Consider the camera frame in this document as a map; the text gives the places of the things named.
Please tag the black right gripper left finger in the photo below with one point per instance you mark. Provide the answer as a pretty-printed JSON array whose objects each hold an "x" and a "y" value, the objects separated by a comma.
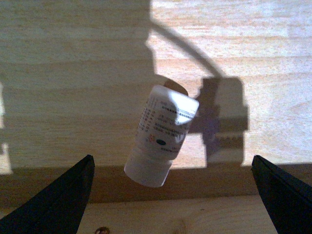
[{"x": 58, "y": 208}]

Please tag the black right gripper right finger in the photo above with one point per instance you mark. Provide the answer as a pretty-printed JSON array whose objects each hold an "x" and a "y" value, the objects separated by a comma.
[{"x": 287, "y": 199}]

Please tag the wooden drawer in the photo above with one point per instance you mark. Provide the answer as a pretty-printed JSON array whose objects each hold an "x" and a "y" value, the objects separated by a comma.
[{"x": 75, "y": 75}]

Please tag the white medicine bottle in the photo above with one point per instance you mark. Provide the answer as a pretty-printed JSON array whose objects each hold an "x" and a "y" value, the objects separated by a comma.
[{"x": 163, "y": 125}]

